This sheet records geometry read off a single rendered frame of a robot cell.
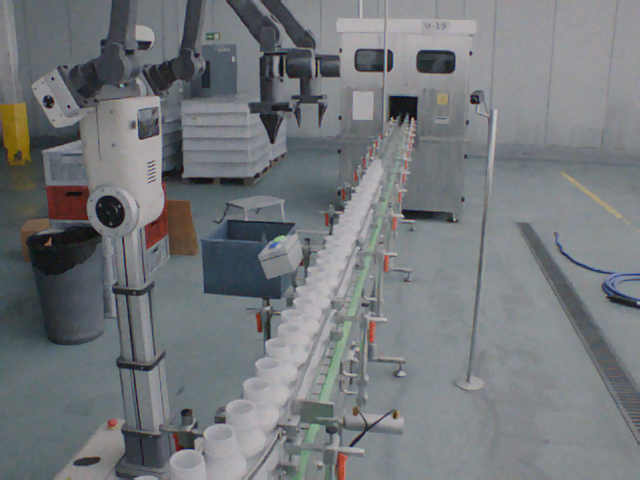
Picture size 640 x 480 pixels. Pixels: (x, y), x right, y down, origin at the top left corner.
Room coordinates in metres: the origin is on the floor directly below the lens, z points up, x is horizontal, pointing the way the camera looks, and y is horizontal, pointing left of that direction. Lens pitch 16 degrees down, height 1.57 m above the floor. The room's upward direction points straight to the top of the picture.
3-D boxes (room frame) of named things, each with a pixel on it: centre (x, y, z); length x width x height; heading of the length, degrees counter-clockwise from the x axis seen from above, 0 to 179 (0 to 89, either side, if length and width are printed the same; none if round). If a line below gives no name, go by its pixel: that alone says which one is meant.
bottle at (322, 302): (1.11, 0.00, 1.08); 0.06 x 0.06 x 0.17
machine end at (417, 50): (6.95, -1.03, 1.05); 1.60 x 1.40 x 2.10; 170
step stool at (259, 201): (5.33, 0.62, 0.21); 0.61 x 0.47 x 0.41; 43
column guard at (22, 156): (10.38, 5.47, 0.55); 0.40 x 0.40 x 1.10; 80
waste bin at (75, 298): (3.28, 1.49, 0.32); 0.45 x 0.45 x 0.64
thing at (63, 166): (3.84, 1.50, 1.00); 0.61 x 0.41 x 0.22; 177
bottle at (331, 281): (1.23, -0.02, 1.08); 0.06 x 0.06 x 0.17
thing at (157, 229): (4.55, 1.48, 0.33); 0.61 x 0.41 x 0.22; 173
